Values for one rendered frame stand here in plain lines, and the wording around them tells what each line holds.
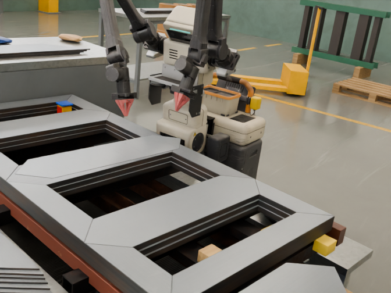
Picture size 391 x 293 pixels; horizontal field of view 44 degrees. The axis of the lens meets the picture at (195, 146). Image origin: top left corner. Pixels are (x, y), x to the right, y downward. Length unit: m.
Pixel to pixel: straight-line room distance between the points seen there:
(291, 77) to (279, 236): 5.41
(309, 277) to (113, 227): 0.55
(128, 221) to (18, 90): 1.27
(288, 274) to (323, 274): 0.10
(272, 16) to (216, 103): 9.87
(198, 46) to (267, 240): 0.97
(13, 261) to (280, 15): 11.37
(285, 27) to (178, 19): 10.06
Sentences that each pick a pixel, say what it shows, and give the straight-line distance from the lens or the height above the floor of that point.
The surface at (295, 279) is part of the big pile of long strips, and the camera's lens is 1.34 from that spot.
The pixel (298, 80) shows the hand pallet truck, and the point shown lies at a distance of 6.82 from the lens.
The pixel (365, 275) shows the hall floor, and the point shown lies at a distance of 3.09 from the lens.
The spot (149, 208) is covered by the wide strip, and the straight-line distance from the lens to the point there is 1.51.
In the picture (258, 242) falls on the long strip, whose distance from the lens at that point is 1.42.
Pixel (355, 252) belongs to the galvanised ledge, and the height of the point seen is 0.68.
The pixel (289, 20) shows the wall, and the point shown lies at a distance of 12.32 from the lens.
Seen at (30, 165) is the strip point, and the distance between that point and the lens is 1.78.
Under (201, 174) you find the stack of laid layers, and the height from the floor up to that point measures 0.84.
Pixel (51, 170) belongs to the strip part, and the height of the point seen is 0.87.
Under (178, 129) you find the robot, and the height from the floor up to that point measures 0.79.
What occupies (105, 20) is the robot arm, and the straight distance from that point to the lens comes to 2.13.
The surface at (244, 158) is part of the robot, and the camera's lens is 2.67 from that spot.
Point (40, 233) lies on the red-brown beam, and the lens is 1.55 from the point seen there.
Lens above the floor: 1.60
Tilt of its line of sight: 21 degrees down
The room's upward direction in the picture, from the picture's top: 7 degrees clockwise
